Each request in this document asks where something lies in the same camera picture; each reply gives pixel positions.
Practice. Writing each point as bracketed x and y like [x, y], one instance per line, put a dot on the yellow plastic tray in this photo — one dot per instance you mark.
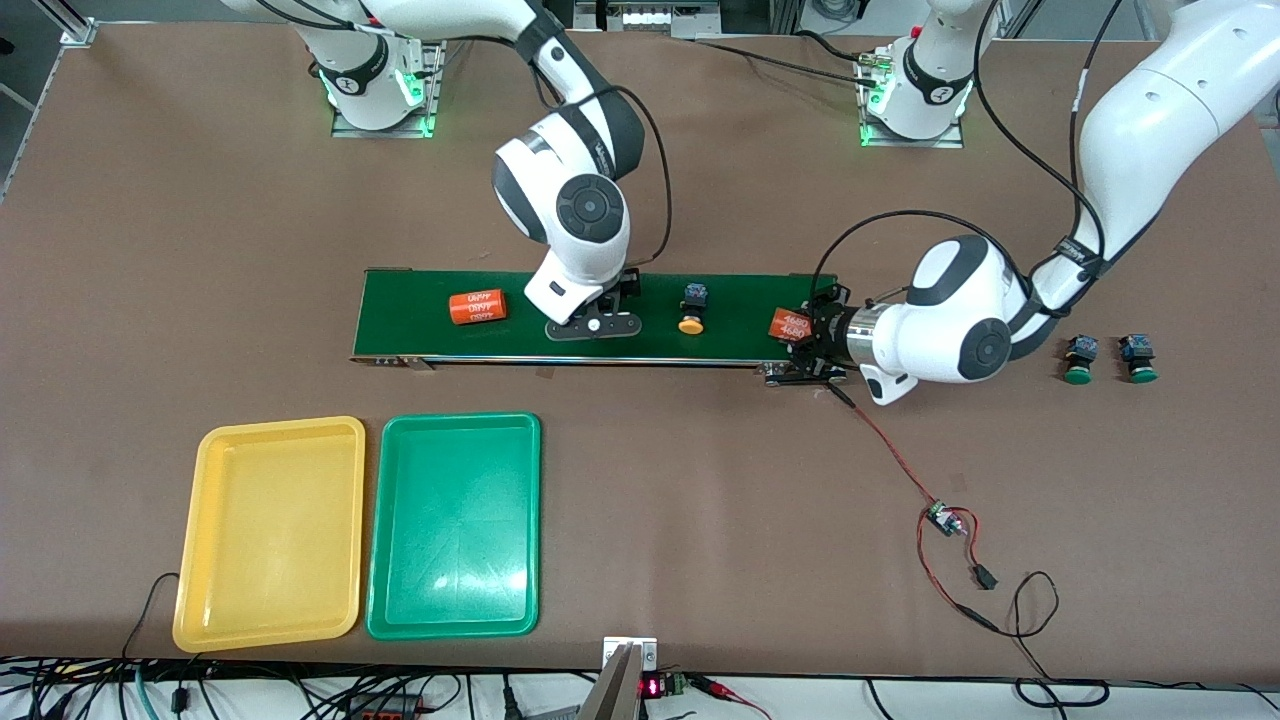
[260, 540]

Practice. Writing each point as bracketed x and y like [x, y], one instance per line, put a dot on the green conveyor belt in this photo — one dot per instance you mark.
[400, 315]

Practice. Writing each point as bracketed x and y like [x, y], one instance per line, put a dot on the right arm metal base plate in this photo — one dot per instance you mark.
[435, 80]

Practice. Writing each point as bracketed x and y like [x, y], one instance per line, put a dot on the green mushroom push button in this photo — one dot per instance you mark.
[1137, 348]
[1080, 350]

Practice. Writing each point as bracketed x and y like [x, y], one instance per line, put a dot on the white lit panel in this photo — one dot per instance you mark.
[640, 15]

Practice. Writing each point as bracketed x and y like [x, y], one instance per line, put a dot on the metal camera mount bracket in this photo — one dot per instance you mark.
[620, 690]

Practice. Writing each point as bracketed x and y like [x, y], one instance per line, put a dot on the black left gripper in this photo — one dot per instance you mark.
[828, 334]

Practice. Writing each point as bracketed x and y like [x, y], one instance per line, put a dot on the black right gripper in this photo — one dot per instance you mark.
[627, 284]

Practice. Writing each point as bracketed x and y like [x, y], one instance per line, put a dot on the red digit display module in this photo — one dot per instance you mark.
[652, 687]

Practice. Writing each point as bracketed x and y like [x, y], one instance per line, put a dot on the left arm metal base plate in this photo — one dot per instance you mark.
[950, 142]

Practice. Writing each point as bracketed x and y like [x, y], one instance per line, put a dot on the red clip lead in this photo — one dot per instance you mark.
[720, 688]

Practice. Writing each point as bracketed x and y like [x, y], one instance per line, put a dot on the green plastic tray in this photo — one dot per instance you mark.
[450, 540]

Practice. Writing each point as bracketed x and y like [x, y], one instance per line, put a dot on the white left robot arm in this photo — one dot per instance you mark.
[950, 330]

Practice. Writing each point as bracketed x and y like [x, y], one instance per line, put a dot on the yellow mushroom push button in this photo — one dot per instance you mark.
[694, 296]

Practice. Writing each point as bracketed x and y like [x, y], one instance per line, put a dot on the aluminium frame profile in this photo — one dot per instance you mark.
[78, 32]

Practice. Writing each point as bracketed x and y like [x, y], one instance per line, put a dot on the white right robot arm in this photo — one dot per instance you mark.
[585, 205]

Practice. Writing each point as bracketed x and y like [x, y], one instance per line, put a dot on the orange 4680 cylinder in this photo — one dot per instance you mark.
[477, 307]
[790, 325]

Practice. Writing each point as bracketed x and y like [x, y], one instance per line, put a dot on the small black controller board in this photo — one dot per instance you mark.
[940, 518]

